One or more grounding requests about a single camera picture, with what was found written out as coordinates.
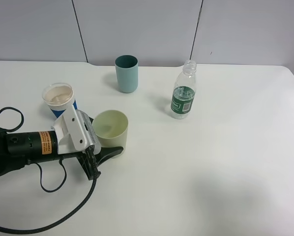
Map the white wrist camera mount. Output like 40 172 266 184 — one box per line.
51 105 101 155

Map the pale green plastic cup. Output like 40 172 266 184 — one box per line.
92 110 129 158

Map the black braided cable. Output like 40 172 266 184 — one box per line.
0 145 101 234

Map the blue white paper cup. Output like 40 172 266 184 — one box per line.
42 83 78 118

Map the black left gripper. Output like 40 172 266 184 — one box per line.
3 131 101 180

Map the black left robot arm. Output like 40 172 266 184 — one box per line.
0 128 123 180

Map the clear bottle green label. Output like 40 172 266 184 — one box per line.
171 60 197 119

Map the teal plastic cup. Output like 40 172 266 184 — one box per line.
115 55 138 93

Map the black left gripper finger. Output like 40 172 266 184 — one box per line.
95 147 124 167

